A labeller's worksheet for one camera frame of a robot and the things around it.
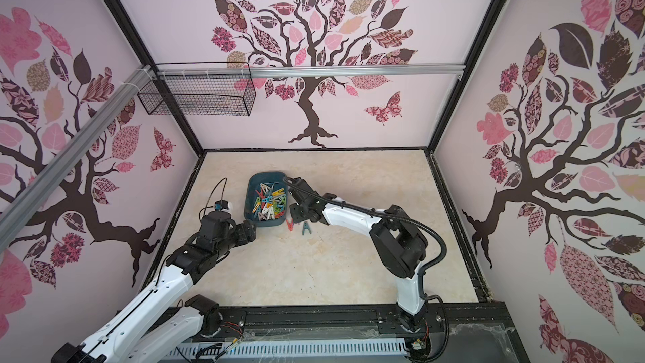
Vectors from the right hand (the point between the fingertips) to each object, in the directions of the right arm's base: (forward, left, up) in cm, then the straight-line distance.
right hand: (295, 208), depth 90 cm
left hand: (-10, +15, +3) cm, 19 cm away
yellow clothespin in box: (+12, +9, -7) cm, 17 cm away
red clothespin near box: (-3, +3, -8) cm, 9 cm away
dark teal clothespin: (-3, -3, -8) cm, 9 cm away
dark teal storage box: (+8, +14, -6) cm, 17 cm away
